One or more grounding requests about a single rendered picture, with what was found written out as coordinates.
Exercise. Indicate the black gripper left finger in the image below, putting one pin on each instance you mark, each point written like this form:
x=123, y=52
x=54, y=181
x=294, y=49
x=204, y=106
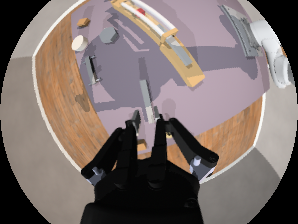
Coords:
x=113, y=150

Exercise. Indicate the white cylinder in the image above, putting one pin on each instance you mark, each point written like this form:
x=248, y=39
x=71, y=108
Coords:
x=79, y=43

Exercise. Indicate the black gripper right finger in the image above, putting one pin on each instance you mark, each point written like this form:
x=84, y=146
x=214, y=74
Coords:
x=202, y=161

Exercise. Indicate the beige roll of tape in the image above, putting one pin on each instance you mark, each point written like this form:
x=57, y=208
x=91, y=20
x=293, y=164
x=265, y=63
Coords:
x=168, y=135

